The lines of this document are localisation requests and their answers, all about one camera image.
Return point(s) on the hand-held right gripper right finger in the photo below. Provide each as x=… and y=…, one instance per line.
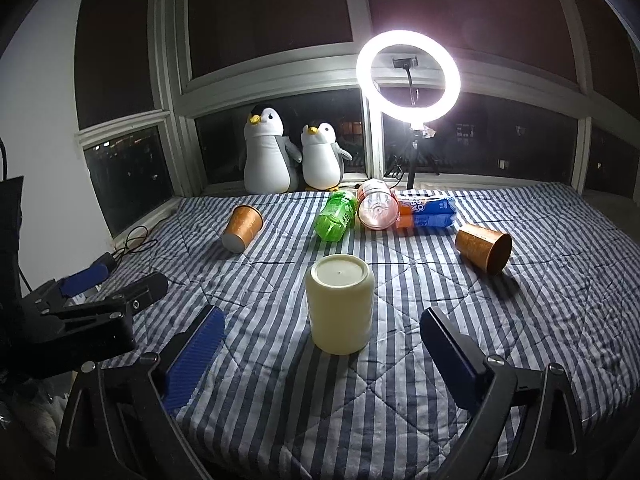
x=450, y=360

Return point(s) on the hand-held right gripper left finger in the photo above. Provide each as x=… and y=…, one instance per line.
x=195, y=355

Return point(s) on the small penguin plush toy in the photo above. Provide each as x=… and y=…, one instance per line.
x=322, y=160

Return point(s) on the clear pink plastic bottle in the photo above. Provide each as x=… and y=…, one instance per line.
x=377, y=207

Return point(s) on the white window frame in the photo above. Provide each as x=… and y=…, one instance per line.
x=172, y=110

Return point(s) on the black phone holder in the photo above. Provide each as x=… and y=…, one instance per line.
x=405, y=62

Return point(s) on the green plastic bottle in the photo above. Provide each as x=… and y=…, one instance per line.
x=334, y=217

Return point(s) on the cream cup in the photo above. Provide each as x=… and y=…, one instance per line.
x=340, y=310

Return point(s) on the black power adapter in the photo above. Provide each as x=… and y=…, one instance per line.
x=104, y=260

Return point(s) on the orange and blue plastic bottle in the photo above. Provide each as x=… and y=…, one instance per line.
x=425, y=212

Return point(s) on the black tripod stand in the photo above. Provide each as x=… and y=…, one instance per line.
x=411, y=172

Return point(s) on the large penguin plush toy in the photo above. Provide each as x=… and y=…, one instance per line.
x=265, y=155

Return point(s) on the blue striped blanket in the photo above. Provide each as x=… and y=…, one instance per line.
x=280, y=410

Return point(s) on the copper cup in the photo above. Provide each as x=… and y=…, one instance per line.
x=480, y=245
x=242, y=227

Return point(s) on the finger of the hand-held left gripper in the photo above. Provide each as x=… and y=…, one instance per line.
x=84, y=280
x=142, y=290

